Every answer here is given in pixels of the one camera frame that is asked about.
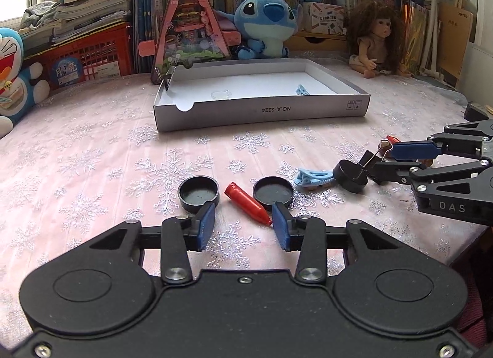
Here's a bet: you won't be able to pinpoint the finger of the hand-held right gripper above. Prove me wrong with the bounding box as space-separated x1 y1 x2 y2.
365 158 493 200
392 121 493 162

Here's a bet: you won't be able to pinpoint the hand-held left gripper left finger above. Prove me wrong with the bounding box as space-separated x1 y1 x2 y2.
85 203 217 286

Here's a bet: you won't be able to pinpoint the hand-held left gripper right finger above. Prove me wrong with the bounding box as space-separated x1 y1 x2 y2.
272 202 406 286

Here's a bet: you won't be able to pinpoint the black binder clip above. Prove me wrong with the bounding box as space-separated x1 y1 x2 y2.
356 140 394 182
155 66 177 92

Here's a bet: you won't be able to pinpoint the black round cap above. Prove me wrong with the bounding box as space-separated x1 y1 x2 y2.
333 161 369 193
253 177 295 207
179 175 220 212

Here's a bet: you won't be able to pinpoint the white cardboard box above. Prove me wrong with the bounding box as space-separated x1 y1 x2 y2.
153 58 371 133

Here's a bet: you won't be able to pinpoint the gold folders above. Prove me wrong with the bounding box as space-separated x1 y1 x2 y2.
401 0 430 74

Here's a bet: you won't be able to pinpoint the white pipe rack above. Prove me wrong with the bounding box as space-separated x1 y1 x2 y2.
419 0 447 78

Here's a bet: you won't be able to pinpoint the brown cardboard sheet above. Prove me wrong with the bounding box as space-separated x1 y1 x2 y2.
437 1 475 82

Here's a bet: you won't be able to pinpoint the brown-haired doll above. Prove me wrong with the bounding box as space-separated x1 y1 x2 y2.
347 0 415 80

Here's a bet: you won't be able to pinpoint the wooden drawer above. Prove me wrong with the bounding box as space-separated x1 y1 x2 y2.
287 30 349 52

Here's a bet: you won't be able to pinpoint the patterned carton box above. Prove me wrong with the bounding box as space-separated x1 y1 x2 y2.
300 2 346 34

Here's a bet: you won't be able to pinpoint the pink box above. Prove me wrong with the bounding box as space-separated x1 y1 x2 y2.
137 30 242 57

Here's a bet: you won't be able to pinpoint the pink triangular toy house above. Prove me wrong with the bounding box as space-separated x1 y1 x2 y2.
150 0 234 85

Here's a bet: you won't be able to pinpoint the blue alien plush toy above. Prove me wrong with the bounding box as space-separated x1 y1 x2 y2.
214 0 303 60

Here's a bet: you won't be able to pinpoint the red plastic crate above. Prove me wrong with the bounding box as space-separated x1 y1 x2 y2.
22 22 134 91

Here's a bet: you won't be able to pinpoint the standing blue folders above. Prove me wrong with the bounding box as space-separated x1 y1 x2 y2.
133 0 161 74

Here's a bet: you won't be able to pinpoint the blue cat plush toy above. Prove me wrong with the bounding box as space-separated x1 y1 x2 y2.
0 27 51 139

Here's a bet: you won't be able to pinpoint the grey cloth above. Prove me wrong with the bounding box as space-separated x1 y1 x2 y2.
21 1 59 29

